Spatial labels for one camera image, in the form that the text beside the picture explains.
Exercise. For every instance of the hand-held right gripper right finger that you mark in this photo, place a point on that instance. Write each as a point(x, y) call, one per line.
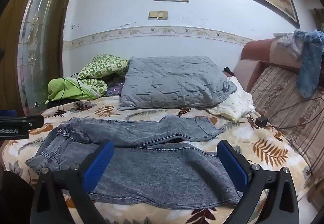
point(232, 163)

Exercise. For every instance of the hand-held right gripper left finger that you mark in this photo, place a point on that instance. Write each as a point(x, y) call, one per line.
point(100, 163)

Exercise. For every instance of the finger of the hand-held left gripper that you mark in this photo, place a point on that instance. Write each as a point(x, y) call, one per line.
point(27, 121)

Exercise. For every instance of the grey denim pants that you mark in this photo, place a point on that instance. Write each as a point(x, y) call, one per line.
point(151, 163)

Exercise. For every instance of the leaf print bedsheet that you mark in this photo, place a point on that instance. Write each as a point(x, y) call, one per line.
point(260, 153)

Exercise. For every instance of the lime green cloth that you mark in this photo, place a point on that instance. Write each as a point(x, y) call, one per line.
point(65, 89)

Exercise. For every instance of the black power adapter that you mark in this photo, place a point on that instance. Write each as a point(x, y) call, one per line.
point(261, 121)

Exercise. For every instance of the white crumpled cloth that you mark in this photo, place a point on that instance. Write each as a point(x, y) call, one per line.
point(238, 105)

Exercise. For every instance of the purple cloth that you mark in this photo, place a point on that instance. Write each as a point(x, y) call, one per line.
point(115, 90)

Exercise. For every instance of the striped floral cushion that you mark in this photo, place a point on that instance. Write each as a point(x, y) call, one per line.
point(291, 112)

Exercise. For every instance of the wooden door with glass pane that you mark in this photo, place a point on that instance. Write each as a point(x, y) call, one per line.
point(33, 44)

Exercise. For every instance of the green patterned blanket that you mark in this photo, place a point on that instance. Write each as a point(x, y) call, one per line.
point(101, 72)

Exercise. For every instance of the grey quilted pillow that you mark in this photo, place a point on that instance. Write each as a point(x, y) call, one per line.
point(172, 82)

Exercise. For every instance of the pink upholstered headboard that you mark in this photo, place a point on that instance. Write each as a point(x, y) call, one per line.
point(255, 62)

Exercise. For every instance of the light blue jeans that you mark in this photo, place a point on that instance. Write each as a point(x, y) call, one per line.
point(310, 62)

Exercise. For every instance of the white garment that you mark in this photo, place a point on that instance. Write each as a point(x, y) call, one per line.
point(288, 44)

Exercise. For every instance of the beige light switch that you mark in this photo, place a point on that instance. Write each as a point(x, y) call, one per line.
point(152, 15)
point(162, 15)

